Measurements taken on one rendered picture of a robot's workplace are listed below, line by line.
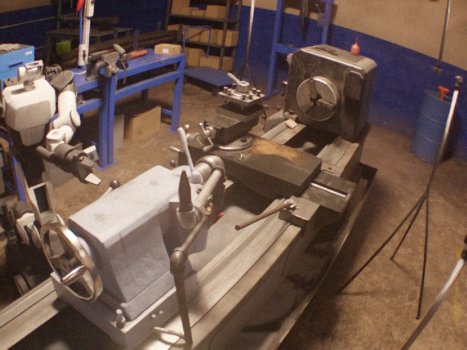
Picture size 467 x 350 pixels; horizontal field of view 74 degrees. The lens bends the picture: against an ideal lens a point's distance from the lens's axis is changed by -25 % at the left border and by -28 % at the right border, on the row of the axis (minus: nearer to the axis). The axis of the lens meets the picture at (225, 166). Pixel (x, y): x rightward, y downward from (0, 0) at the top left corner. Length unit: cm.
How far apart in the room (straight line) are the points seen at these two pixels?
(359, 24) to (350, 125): 340
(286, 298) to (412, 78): 434
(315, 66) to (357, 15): 334
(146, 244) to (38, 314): 45
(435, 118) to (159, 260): 435
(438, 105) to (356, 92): 275
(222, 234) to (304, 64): 124
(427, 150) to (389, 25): 188
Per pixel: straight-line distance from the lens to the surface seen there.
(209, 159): 128
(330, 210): 165
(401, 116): 577
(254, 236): 146
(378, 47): 565
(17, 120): 169
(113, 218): 94
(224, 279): 127
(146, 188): 105
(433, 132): 504
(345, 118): 245
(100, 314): 100
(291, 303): 183
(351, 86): 233
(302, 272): 201
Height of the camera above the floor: 171
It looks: 28 degrees down
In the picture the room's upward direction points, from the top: 7 degrees clockwise
